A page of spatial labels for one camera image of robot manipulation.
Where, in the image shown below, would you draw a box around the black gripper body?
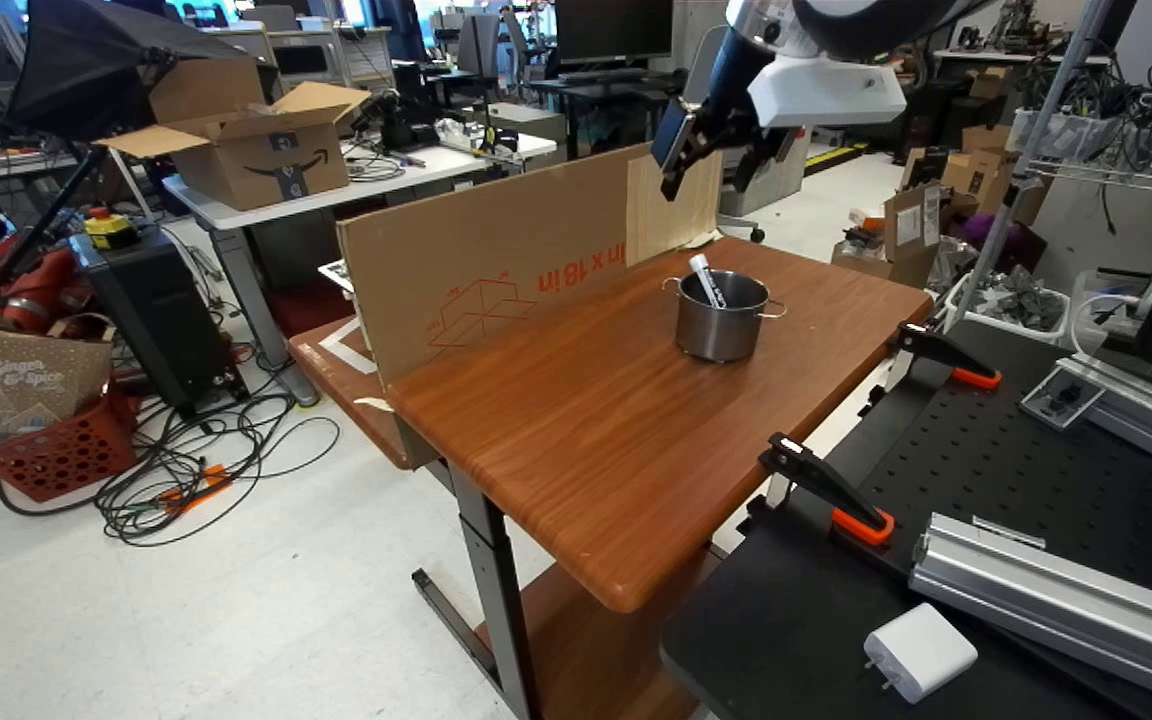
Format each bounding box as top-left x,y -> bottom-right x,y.
685,25 -> 793,154

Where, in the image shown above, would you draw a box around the black and white marker pen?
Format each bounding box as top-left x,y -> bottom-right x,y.
685,249 -> 734,316

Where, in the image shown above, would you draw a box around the silver metal pot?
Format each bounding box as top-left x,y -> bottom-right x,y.
659,266 -> 785,369

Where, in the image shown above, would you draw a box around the brown cardboard panel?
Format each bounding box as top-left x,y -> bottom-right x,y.
333,135 -> 729,394

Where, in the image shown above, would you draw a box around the grey metal stand pole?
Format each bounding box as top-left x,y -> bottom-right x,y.
940,0 -> 1120,342

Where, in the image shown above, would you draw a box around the black orange bar clamp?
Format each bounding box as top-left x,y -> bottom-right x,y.
756,433 -> 898,558
895,320 -> 1006,402

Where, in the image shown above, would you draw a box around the white grey work table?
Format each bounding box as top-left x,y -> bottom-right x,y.
155,135 -> 504,379

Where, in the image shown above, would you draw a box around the white paper strip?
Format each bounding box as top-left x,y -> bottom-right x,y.
311,325 -> 384,379

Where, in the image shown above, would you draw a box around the open Amazon cardboard box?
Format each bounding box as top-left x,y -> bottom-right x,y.
91,55 -> 377,218

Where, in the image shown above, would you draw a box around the slim aluminium extrusion bar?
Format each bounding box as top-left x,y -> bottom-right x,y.
1051,347 -> 1152,492

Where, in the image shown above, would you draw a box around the black perforated base board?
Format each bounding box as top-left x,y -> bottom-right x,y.
659,316 -> 1152,720

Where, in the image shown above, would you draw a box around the white power adapter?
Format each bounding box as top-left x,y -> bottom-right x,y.
860,599 -> 985,707

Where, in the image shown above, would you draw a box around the black cabinet with emergency stop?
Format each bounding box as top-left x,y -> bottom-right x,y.
64,206 -> 242,414

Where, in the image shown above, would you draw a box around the wide aluminium extrusion bar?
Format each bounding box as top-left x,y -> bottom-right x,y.
904,507 -> 1152,720

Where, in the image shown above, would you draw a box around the black photo umbrella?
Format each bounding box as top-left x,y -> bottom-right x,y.
3,0 -> 249,146

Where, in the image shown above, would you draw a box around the red plastic basket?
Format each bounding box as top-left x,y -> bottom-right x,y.
0,390 -> 144,507

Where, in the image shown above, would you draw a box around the brown paper bag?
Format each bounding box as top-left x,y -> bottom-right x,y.
0,316 -> 119,459

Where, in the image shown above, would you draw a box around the metal bracket on slim extrusion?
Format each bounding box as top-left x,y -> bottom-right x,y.
1015,366 -> 1115,436

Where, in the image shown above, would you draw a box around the black floor cables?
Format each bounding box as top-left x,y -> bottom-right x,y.
0,379 -> 348,553

